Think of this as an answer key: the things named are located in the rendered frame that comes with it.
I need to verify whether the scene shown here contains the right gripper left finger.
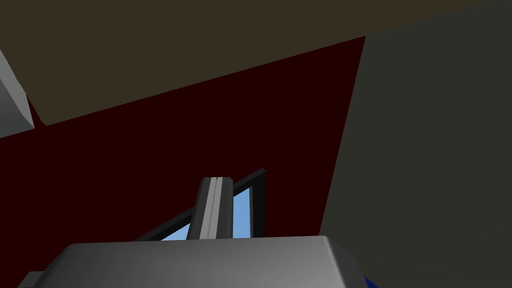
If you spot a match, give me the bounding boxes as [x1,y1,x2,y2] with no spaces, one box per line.
[186,177,218,241]

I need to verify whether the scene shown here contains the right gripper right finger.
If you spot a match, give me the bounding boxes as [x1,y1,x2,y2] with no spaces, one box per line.
[207,176,235,241]

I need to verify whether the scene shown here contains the black framed window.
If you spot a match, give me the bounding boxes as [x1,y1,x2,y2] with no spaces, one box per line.
[133,167,267,243]

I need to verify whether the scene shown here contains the grey angular block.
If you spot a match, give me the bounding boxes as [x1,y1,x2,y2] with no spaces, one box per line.
[0,49,36,139]

